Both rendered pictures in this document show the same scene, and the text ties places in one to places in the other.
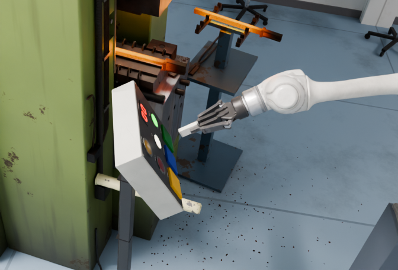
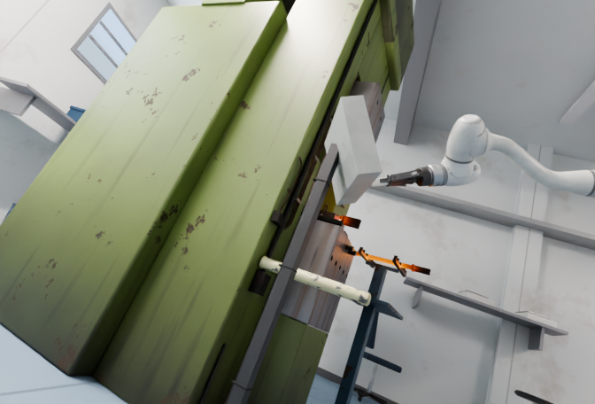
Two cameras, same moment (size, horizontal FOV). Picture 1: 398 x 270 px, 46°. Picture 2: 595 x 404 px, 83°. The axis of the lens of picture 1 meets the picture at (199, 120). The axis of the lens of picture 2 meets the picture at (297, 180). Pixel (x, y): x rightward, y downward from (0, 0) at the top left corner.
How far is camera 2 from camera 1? 1.61 m
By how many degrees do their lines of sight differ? 63
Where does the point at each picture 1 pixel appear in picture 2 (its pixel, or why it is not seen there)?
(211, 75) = not seen: hidden behind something
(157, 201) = (362, 147)
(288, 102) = (473, 119)
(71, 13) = (315, 99)
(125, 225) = (298, 240)
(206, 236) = not seen: outside the picture
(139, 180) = (354, 118)
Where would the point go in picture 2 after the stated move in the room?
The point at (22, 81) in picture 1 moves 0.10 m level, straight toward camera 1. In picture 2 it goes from (254, 147) to (258, 139)
